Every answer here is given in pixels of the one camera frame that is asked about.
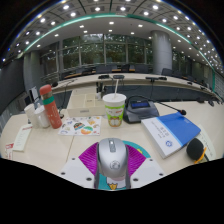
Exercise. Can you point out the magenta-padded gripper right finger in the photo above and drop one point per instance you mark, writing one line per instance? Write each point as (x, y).
(136, 160)

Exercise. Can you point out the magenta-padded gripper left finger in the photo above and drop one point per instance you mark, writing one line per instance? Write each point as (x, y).
(88, 158)

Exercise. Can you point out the silver grey computer mouse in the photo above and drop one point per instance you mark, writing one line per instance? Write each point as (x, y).
(112, 156)

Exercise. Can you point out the colourful sticker sheet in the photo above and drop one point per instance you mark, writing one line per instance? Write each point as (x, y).
(80, 126)

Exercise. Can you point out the blue and white book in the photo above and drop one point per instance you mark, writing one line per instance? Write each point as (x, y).
(173, 131)

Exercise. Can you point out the black desk microphone console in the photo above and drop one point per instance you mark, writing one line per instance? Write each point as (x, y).
(140, 111)

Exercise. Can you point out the green printed paper cup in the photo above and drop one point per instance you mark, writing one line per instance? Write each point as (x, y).
(114, 111)

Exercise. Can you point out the white open box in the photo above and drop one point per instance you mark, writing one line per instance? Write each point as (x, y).
(85, 105)

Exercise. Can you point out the black handheld microphone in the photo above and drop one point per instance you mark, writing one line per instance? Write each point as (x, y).
(195, 149)

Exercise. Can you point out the white lidded mug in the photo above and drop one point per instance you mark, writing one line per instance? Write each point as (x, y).
(43, 118)

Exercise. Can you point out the red bottle with green band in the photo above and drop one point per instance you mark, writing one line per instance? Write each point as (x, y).
(51, 110)

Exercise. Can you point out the white printed booklet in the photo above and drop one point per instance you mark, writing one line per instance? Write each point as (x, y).
(22, 137)

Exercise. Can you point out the white paper sheet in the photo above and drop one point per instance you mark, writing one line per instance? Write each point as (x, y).
(208, 141)

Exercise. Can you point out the long curved conference desk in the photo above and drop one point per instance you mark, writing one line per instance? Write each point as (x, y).
(133, 80)

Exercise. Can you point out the white standing appliance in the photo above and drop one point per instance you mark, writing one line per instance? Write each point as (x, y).
(34, 94)

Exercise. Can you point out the group of ceiling lights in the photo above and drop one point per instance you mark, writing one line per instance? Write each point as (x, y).
(96, 9)

